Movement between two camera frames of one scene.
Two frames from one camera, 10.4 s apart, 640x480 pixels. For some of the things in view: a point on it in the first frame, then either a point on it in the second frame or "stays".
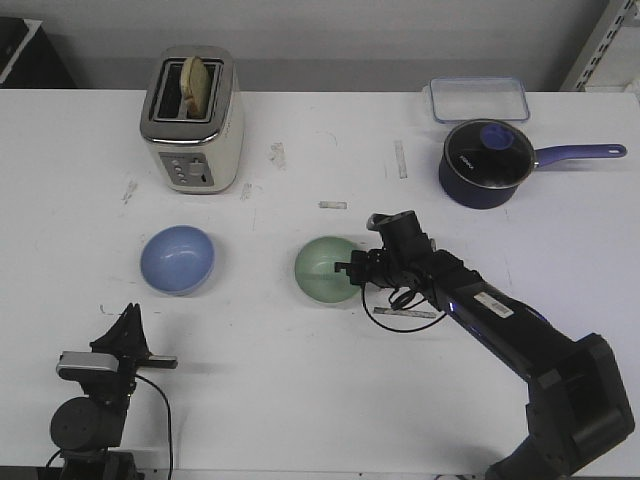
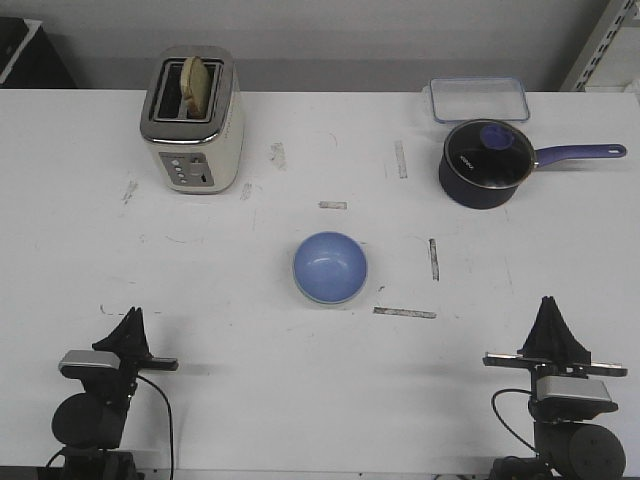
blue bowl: [177, 259] to [330, 267]
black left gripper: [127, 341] stays
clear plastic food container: [462, 98] stays
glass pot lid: [489, 153] stays
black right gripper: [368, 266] to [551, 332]
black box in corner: [28, 58] stays
